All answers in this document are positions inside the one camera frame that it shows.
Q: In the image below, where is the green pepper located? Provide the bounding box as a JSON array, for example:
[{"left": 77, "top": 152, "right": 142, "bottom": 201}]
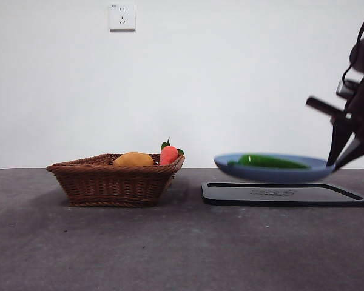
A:
[{"left": 227, "top": 153, "right": 309, "bottom": 169}]

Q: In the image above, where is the blue round plate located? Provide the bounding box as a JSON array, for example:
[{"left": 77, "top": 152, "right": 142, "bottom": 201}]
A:
[{"left": 214, "top": 153, "right": 336, "bottom": 184}]

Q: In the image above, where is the black rectangular tray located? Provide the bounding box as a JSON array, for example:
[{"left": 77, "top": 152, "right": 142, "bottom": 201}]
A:
[{"left": 201, "top": 181, "right": 364, "bottom": 209}]

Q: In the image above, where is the orange carrot with green leaves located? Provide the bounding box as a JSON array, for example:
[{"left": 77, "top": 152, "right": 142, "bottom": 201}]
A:
[{"left": 159, "top": 138, "right": 185, "bottom": 167}]

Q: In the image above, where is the brown wicker basket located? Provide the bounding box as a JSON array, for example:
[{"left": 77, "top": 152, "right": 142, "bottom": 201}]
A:
[{"left": 46, "top": 153, "right": 186, "bottom": 209}]

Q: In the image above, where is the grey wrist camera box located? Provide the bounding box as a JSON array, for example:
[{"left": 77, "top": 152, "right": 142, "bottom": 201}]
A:
[{"left": 336, "top": 78, "right": 364, "bottom": 98}]

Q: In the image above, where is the white wall socket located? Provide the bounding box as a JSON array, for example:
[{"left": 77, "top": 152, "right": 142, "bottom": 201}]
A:
[{"left": 109, "top": 3, "right": 137, "bottom": 33}]

